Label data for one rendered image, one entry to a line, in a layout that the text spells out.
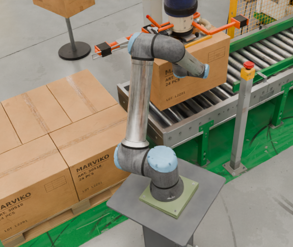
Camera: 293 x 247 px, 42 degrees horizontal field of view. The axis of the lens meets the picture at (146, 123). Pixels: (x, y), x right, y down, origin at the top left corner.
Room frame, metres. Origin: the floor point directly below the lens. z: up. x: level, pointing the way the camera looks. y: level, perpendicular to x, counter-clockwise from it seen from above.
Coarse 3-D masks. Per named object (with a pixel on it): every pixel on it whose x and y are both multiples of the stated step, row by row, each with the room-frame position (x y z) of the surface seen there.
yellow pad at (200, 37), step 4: (196, 32) 2.37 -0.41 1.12; (200, 32) 2.40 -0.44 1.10; (196, 36) 2.35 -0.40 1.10; (200, 36) 2.35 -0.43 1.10; (204, 36) 2.35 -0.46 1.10; (208, 36) 2.35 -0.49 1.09; (212, 36) 2.36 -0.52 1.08; (180, 40) 2.28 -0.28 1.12; (184, 40) 2.32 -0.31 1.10; (192, 40) 2.31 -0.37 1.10; (196, 40) 2.31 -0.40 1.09; (200, 40) 2.31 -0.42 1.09; (204, 40) 2.33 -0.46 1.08; (184, 44) 2.27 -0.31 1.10; (188, 44) 2.27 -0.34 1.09; (192, 44) 2.28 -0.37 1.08
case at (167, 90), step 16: (192, 32) 2.45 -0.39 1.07; (192, 48) 2.25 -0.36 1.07; (208, 48) 2.26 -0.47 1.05; (224, 48) 2.33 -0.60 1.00; (160, 64) 2.09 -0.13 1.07; (208, 64) 2.27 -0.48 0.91; (224, 64) 2.34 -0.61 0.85; (160, 80) 2.09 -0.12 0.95; (176, 80) 2.14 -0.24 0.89; (192, 80) 2.21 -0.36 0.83; (208, 80) 2.27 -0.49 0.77; (224, 80) 2.34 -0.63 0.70; (160, 96) 2.08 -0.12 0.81; (176, 96) 2.14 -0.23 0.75; (192, 96) 2.21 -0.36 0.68
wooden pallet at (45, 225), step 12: (108, 192) 1.90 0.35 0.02; (84, 204) 1.75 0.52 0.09; (96, 204) 1.79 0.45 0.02; (60, 216) 1.71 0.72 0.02; (72, 216) 1.70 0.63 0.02; (36, 228) 1.62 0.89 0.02; (48, 228) 1.61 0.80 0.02; (0, 240) 1.47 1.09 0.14; (12, 240) 1.49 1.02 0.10; (24, 240) 1.52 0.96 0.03
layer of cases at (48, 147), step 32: (32, 96) 2.56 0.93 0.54; (64, 96) 2.52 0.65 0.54; (96, 96) 2.49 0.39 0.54; (0, 128) 2.19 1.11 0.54; (32, 128) 2.16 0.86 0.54; (64, 128) 2.13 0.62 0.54; (96, 128) 2.10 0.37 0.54; (0, 160) 1.86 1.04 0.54; (32, 160) 1.83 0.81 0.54; (64, 160) 1.82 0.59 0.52; (96, 160) 1.83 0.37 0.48; (0, 192) 1.57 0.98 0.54; (32, 192) 1.61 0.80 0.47; (64, 192) 1.70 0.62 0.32; (96, 192) 1.81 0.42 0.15; (0, 224) 1.49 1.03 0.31; (32, 224) 1.57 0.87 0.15
